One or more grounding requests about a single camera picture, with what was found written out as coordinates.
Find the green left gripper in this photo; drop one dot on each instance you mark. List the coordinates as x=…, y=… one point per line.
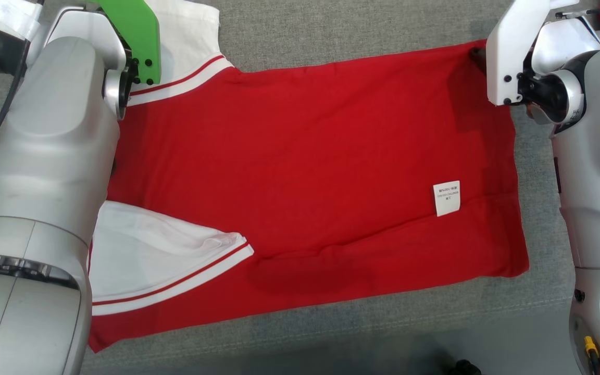
x=141, y=36

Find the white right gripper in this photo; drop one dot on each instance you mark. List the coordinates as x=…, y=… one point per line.
x=508, y=47

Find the red jersey with white sleeves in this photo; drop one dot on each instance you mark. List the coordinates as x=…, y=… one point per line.
x=305, y=156

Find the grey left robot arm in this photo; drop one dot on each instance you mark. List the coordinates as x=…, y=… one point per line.
x=45, y=156

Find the black robot base knob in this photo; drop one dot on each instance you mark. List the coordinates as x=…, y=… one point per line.
x=464, y=367

